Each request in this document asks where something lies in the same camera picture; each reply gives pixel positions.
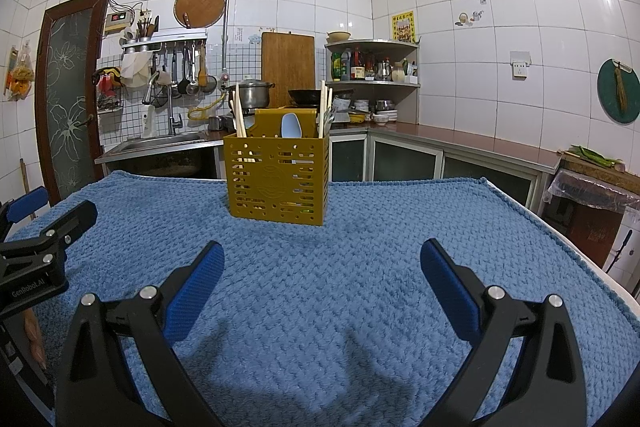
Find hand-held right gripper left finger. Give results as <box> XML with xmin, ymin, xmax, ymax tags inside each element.
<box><xmin>53</xmin><ymin>240</ymin><xmax>226</xmax><ymax>427</ymax></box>

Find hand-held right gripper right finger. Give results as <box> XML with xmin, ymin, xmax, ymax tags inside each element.
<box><xmin>420</xmin><ymin>238</ymin><xmax>588</xmax><ymax>427</ymax></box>

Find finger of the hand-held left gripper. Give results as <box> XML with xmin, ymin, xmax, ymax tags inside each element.
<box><xmin>0</xmin><ymin>186</ymin><xmax>49</xmax><ymax>239</ymax></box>
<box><xmin>0</xmin><ymin>200</ymin><xmax>98</xmax><ymax>281</ymax></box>

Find yellow slotted utensil holder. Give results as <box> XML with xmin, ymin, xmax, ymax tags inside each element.
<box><xmin>222</xmin><ymin>108</ymin><xmax>331</xmax><ymax>227</ymax></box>

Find light blue spatula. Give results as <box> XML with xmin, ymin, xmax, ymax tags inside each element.
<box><xmin>280</xmin><ymin>113</ymin><xmax>302</xmax><ymax>139</ymax></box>

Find person's left hand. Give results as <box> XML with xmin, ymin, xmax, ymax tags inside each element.
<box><xmin>23</xmin><ymin>308</ymin><xmax>49</xmax><ymax>370</ymax></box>

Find wooden stick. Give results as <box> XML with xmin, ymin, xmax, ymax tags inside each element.
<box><xmin>19</xmin><ymin>158</ymin><xmax>37</xmax><ymax>221</ymax></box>

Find dark wooden glass door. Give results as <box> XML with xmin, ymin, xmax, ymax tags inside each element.
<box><xmin>38</xmin><ymin>0</ymin><xmax>112</xmax><ymax>208</ymax></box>

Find steel sink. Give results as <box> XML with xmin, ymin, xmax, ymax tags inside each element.
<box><xmin>94</xmin><ymin>132</ymin><xmax>224</xmax><ymax>166</ymax></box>

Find blue knitted blanket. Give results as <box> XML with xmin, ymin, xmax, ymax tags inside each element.
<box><xmin>0</xmin><ymin>170</ymin><xmax>640</xmax><ymax>427</ymax></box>

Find hanging plastic bags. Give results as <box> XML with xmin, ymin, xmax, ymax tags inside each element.
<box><xmin>4</xmin><ymin>42</ymin><xmax>37</xmax><ymax>102</ymax></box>

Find steel faucet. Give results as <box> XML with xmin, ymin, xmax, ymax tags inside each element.
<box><xmin>144</xmin><ymin>73</ymin><xmax>184</xmax><ymax>138</ymax></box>

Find red yellow gloves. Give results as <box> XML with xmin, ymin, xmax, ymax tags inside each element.
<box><xmin>93</xmin><ymin>66</ymin><xmax>126</xmax><ymax>98</ymax></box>

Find kitchen counter with cabinets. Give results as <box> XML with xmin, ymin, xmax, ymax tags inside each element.
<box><xmin>202</xmin><ymin>122</ymin><xmax>562</xmax><ymax>208</ymax></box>

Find plastic-covered brown box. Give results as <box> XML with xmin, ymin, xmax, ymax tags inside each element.
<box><xmin>546</xmin><ymin>153</ymin><xmax>640</xmax><ymax>264</ymax></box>

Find white cloth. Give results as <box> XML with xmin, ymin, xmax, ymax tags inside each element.
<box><xmin>120</xmin><ymin>52</ymin><xmax>155</xmax><ymax>89</ymax></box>

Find hanging steel ladle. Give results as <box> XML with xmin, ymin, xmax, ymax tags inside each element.
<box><xmin>185</xmin><ymin>47</ymin><xmax>201</xmax><ymax>97</ymax></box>

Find hanging wooden spatula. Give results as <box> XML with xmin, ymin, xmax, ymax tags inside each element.
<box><xmin>197</xmin><ymin>43</ymin><xmax>209</xmax><ymax>89</ymax></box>

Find green vegetables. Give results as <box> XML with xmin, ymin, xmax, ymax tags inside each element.
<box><xmin>564</xmin><ymin>144</ymin><xmax>627</xmax><ymax>171</ymax></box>

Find steel utensil cup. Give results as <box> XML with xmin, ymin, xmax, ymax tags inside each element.
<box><xmin>134</xmin><ymin>16</ymin><xmax>162</xmax><ymax>44</ymax></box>

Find white heater controller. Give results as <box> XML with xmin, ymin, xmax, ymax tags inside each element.
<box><xmin>103</xmin><ymin>10</ymin><xmax>137</xmax><ymax>34</ymax></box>

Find steel gas stove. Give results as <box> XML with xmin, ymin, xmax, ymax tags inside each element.
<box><xmin>226</xmin><ymin>103</ymin><xmax>352</xmax><ymax>131</ymax></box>

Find steel cooking pot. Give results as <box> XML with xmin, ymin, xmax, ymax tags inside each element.
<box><xmin>231</xmin><ymin>77</ymin><xmax>277</xmax><ymax>110</ymax></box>

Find steel corner shelf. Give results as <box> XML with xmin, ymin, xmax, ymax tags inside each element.
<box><xmin>324</xmin><ymin>39</ymin><xmax>422</xmax><ymax>124</ymax></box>

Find black wok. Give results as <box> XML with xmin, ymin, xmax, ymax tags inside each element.
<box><xmin>287</xmin><ymin>88</ymin><xmax>354</xmax><ymax>106</ymax></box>

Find round bamboo tray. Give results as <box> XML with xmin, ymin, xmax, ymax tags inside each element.
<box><xmin>173</xmin><ymin>0</ymin><xmax>222</xmax><ymax>29</ymax></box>

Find wooden cutting board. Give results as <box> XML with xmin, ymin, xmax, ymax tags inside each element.
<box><xmin>260</xmin><ymin>31</ymin><xmax>317</xmax><ymax>96</ymax></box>

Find green round board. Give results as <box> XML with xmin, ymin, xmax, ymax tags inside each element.
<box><xmin>597</xmin><ymin>58</ymin><xmax>640</xmax><ymax>126</ymax></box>

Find yellow hose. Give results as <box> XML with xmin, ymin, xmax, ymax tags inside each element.
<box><xmin>187</xmin><ymin>93</ymin><xmax>224</xmax><ymax>122</ymax></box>

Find black tool handle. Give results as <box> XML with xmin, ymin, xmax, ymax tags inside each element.
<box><xmin>602</xmin><ymin>229</ymin><xmax>634</xmax><ymax>276</ymax></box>

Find steel wall utensil rack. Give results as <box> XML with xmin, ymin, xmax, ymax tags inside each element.
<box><xmin>121</xmin><ymin>28</ymin><xmax>209</xmax><ymax>54</ymax></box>

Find white wall outlet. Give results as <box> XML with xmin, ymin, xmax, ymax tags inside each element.
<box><xmin>509</xmin><ymin>50</ymin><xmax>530</xmax><ymax>79</ymax></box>

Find yellow wall poster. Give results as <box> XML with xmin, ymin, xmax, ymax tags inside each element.
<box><xmin>391</xmin><ymin>10</ymin><xmax>417</xmax><ymax>44</ymax></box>

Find wall stickers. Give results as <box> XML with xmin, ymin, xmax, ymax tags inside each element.
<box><xmin>453</xmin><ymin>9</ymin><xmax>485</xmax><ymax>28</ymax></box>

